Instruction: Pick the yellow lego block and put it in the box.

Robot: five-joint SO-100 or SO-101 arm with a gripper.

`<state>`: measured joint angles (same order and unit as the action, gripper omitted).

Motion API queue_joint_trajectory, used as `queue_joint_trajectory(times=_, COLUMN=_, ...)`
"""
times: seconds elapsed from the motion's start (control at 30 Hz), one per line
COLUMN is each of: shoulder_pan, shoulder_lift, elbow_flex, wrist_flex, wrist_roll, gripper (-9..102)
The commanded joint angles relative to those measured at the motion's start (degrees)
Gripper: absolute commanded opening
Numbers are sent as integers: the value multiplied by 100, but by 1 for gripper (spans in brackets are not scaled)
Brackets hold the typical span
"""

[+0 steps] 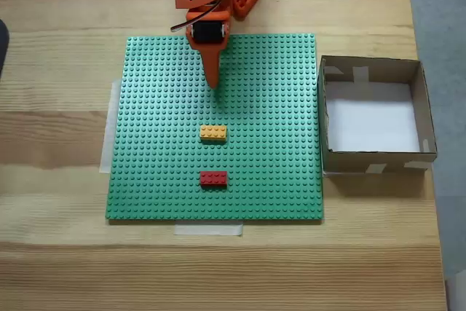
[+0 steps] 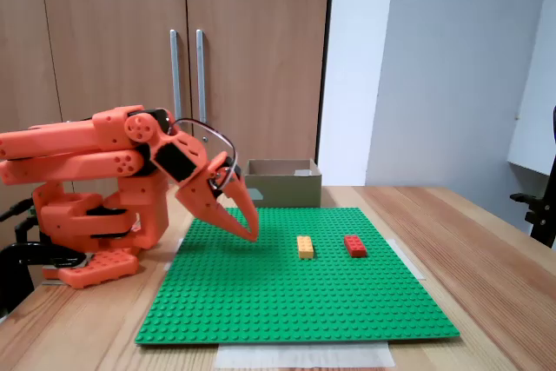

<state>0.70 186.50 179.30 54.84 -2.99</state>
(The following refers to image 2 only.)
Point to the yellow lego block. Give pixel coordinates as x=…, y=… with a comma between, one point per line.
x=306, y=247

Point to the brown cardboard box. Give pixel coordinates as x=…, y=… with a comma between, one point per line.
x=286, y=190

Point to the green lego baseplate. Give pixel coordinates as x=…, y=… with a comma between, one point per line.
x=282, y=301

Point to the red lego block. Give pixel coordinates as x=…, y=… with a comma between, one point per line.
x=355, y=246

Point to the short masking tape strip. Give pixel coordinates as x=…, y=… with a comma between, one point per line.
x=408, y=260
x=174, y=253

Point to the wooden cabinet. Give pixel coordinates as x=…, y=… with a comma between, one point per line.
x=260, y=41

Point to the black table clamp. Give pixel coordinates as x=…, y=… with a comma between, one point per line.
x=43, y=253

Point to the long masking tape strip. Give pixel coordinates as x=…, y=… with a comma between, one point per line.
x=304, y=355

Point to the black stand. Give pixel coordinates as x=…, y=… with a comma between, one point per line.
x=540, y=214

